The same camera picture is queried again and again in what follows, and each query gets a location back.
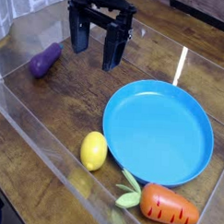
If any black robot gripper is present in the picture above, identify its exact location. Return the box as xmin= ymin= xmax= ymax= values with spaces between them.
xmin=68 ymin=0 xmax=136 ymax=71

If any yellow toy lemon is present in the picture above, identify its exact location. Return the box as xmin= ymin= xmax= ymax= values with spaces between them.
xmin=80 ymin=132 xmax=108 ymax=171

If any blue round plastic tray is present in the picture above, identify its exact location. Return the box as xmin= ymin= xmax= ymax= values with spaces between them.
xmin=102 ymin=80 xmax=214 ymax=187

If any purple toy eggplant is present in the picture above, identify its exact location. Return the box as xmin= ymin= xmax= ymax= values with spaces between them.
xmin=29 ymin=43 xmax=64 ymax=78

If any white patterned curtain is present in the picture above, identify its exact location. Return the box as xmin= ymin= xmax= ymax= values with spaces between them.
xmin=0 ymin=0 xmax=64 ymax=41

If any orange toy carrot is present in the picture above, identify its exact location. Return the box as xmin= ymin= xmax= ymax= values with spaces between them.
xmin=115 ymin=169 xmax=200 ymax=224

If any dark wall baseboard strip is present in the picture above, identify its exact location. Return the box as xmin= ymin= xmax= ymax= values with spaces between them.
xmin=170 ymin=0 xmax=224 ymax=32

